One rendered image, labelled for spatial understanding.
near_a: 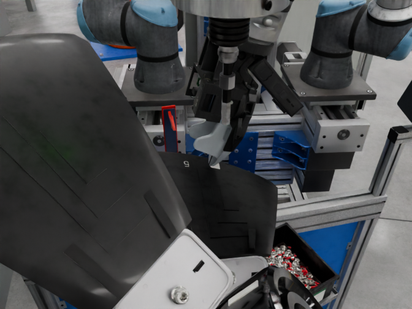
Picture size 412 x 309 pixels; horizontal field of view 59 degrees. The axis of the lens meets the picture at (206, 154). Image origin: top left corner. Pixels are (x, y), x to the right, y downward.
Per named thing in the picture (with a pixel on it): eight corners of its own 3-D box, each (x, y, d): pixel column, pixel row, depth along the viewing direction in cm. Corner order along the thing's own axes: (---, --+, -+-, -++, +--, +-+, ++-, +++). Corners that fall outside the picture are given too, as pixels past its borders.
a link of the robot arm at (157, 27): (170, 59, 95) (167, 5, 87) (123, 54, 98) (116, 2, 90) (184, 43, 104) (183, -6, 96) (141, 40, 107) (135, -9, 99)
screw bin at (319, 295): (247, 347, 68) (251, 328, 64) (204, 279, 80) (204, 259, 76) (333, 296, 77) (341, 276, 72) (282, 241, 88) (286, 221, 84)
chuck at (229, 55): (229, 66, 23) (230, 28, 22) (213, 61, 24) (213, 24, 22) (242, 60, 24) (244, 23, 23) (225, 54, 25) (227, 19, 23)
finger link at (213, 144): (183, 161, 58) (199, 111, 53) (217, 165, 60) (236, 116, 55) (186, 173, 55) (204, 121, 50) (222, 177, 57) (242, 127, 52)
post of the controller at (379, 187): (374, 197, 94) (398, 133, 82) (368, 189, 96) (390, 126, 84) (384, 195, 94) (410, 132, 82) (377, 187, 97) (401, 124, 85)
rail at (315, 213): (26, 286, 82) (15, 264, 77) (28, 271, 85) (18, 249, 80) (379, 217, 99) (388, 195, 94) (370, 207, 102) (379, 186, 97)
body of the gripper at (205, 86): (183, 97, 55) (206, 18, 49) (234, 106, 58) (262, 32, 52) (193, 122, 49) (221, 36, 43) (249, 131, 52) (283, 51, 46)
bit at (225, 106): (219, 127, 26) (221, 58, 23) (217, 119, 27) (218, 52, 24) (233, 125, 26) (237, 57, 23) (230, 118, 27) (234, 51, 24)
